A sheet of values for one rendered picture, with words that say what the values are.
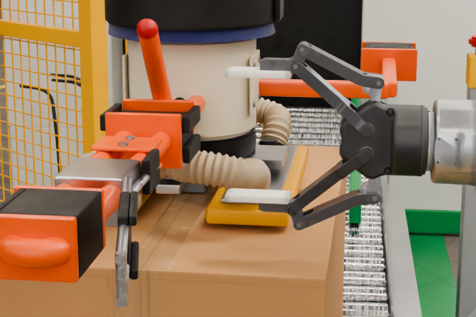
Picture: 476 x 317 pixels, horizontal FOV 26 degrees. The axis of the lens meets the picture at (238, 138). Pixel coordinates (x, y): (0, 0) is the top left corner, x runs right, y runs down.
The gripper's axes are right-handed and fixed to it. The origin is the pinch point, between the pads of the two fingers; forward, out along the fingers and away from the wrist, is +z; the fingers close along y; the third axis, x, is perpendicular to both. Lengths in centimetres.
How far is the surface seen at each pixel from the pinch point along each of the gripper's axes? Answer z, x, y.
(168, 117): 6.9, -3.1, -2.2
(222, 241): 2.3, 5.2, 14.0
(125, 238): 2.4, -40.0, -1.2
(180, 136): 5.6, -2.9, -0.3
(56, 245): 7.8, -38.9, -0.1
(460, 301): -35, 119, 64
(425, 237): -36, 296, 107
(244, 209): 0.3, 9.6, 11.3
